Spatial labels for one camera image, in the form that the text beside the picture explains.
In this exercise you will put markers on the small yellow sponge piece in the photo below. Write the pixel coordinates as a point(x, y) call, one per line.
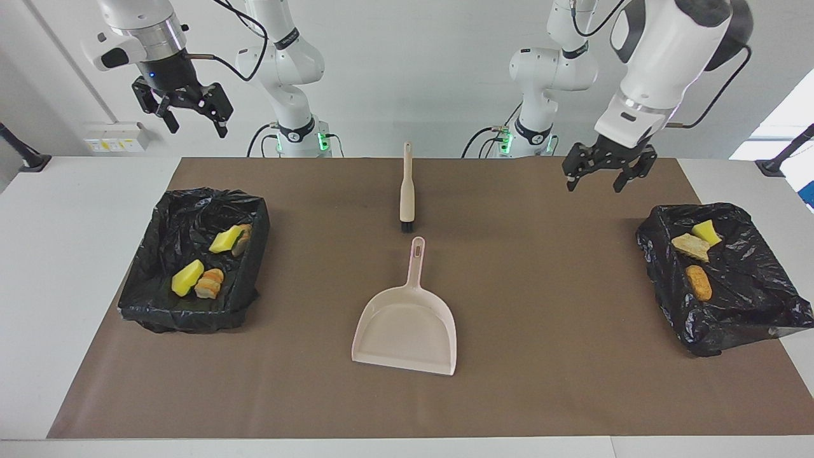
point(706, 232)

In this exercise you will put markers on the green and yellow sponge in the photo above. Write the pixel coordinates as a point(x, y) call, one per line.
point(224, 240)

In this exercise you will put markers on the beige brush black bristles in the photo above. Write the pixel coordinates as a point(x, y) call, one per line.
point(407, 191)

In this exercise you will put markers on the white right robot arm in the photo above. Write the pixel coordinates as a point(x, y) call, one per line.
point(289, 63)

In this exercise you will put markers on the white wall conduit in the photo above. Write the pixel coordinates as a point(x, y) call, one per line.
point(70, 61)

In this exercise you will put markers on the striped toy croissant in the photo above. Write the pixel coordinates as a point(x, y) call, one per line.
point(692, 247)

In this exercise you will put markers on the white wall socket box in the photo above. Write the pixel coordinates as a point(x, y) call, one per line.
point(117, 137)

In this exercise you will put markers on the black bag lined bin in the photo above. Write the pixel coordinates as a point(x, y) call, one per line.
point(750, 299)
point(159, 305)

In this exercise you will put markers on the brown table mat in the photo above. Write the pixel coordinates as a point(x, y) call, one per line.
point(540, 381)

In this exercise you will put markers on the pink plastic dustpan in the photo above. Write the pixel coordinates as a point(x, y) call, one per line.
point(407, 331)

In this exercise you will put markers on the pale toy bread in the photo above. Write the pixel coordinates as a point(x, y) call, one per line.
point(210, 284)
point(245, 238)

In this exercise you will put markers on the brown toy bread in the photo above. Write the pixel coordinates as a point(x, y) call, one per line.
point(699, 283)

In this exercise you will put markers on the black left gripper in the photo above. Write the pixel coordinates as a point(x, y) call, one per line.
point(620, 151)

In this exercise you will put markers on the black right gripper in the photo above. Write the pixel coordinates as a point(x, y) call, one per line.
point(172, 79)

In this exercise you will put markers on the large yellow sponge piece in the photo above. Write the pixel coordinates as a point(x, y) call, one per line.
point(186, 278)

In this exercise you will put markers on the black camera stand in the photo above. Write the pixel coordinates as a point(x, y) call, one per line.
point(772, 168)
point(32, 162)

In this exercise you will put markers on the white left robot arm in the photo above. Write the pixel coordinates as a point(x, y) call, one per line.
point(661, 57)

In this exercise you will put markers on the blue object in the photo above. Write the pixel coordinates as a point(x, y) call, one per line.
point(809, 194)

